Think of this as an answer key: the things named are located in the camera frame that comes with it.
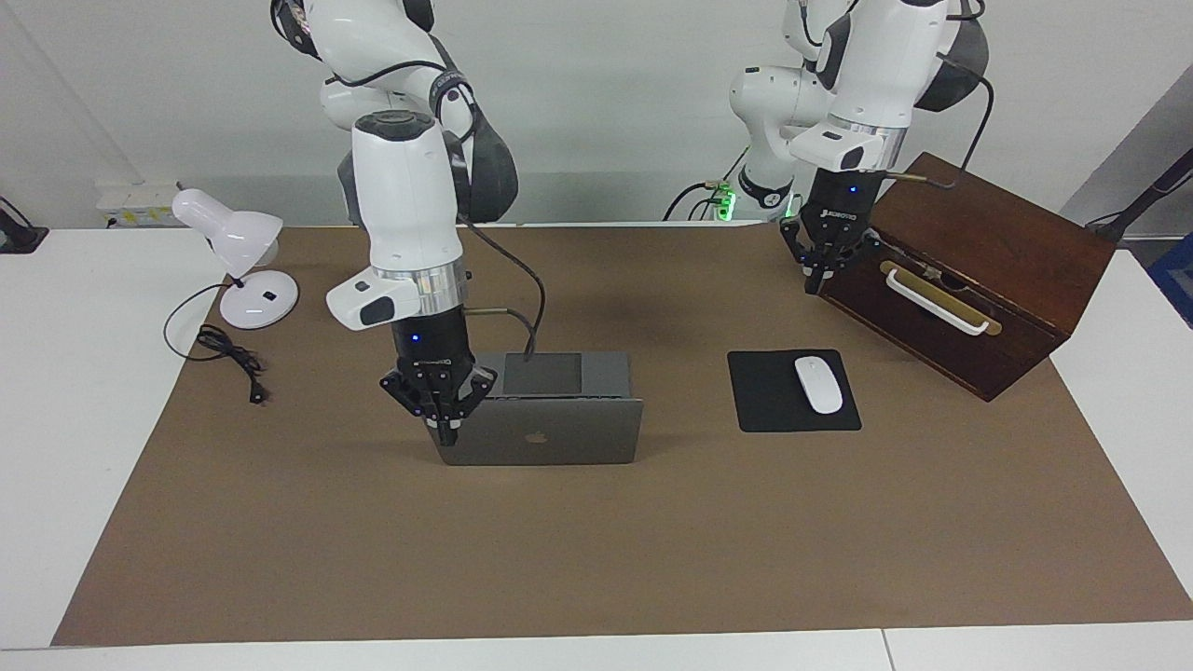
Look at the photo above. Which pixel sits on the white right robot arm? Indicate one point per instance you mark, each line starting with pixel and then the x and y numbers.
pixel 405 196

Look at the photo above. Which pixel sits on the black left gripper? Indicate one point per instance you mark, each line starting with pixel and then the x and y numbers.
pixel 842 210

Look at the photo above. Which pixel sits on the white computer mouse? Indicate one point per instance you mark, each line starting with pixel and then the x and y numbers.
pixel 818 384

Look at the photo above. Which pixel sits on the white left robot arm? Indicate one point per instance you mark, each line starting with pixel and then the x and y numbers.
pixel 876 65

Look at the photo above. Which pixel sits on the black table clamp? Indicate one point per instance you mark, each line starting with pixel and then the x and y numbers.
pixel 17 238

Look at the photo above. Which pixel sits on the white desk lamp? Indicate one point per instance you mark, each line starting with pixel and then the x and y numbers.
pixel 238 233

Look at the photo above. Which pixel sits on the white power strip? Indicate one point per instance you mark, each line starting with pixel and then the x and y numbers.
pixel 135 205

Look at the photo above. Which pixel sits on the black mouse pad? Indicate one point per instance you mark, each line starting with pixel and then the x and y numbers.
pixel 769 396

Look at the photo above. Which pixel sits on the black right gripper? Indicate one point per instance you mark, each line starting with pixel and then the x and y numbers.
pixel 431 349

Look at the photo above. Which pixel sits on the brown table mat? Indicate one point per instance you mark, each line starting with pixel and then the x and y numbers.
pixel 596 550

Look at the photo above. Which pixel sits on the grey laptop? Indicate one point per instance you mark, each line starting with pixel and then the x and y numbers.
pixel 559 433

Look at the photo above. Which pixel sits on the black stand pole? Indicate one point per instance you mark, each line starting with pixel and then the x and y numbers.
pixel 1151 191

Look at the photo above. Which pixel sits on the blue crate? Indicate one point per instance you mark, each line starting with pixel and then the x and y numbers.
pixel 1176 280

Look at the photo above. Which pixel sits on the dark wooden box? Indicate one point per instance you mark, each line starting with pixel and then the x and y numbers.
pixel 1007 261

